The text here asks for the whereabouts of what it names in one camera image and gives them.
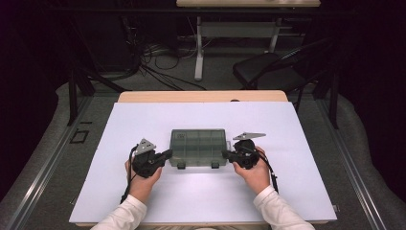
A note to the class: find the grey transparent compartment box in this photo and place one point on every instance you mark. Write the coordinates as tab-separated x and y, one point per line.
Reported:
198	147

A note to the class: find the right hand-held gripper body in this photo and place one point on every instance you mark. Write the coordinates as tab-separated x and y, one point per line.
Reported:
246	155

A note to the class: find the white metal frame desk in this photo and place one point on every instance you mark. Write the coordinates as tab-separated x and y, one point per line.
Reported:
236	29

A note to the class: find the person's right hand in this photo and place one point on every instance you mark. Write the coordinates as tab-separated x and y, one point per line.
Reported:
255	179

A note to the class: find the black folding chair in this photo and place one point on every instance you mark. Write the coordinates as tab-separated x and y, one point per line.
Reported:
255	68

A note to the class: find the aluminium floor rail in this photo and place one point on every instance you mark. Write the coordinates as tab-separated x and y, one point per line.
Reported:
354	169
41	179

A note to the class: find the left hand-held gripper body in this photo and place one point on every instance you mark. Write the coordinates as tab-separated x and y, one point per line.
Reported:
145	163

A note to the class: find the person's left hand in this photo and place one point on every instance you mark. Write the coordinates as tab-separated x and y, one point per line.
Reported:
142	187

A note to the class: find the black metal stand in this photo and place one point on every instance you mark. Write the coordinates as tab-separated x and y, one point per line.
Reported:
72	96
333	102

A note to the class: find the white table sheet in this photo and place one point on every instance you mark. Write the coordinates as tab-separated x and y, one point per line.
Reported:
127	127

